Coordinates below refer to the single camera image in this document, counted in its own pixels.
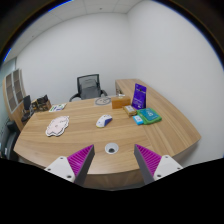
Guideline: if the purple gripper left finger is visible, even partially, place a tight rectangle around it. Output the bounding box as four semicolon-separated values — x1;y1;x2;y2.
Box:
45;145;95;186

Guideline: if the dark cluttered desk organizer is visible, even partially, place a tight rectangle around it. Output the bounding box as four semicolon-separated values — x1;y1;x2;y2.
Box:
31;95;51;112

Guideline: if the black chair at left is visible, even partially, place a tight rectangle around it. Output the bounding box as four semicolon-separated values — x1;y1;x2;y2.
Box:
0;121;20;161

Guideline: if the small light blue box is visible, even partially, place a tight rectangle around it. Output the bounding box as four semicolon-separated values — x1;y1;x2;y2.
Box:
133;115;144;125

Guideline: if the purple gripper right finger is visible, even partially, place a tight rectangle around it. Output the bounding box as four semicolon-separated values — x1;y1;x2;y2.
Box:
134;144;182;184

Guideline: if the pink white shaped mouse pad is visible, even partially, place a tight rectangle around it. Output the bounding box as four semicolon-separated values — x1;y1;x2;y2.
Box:
45;116;69;137

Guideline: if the brown cardboard box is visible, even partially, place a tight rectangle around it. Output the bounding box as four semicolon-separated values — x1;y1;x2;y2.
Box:
111;96;131;109

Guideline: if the small tan box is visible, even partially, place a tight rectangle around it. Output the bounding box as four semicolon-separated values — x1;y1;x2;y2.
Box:
123;105;137;116

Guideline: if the grey desk cable grommet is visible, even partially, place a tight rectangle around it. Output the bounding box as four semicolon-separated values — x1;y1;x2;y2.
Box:
105;143;119;155

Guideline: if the black desk gadget stand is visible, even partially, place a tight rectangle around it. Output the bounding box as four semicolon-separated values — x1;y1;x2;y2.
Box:
21;95;34;122

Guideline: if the purple standing box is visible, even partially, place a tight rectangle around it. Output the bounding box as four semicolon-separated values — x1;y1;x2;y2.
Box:
132;83;147;110

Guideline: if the green flat box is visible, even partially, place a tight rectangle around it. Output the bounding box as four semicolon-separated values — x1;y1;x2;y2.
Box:
137;108;162;125

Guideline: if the white green sticker sheet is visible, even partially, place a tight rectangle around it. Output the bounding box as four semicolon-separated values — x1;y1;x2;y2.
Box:
49;103;66;112

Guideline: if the wooden shelf cabinet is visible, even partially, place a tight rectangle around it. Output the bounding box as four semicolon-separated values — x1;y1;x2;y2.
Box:
2;69;27;130

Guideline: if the black mesh office chair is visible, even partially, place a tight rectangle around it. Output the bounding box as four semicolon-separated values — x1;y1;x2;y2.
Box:
69;74;107;101

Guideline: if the white and blue computer mouse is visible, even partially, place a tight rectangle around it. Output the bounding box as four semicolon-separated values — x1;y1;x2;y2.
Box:
96;115;112;128

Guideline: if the round grey coaster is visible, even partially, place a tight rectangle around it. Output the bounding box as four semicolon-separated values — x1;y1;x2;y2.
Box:
95;97;111;106

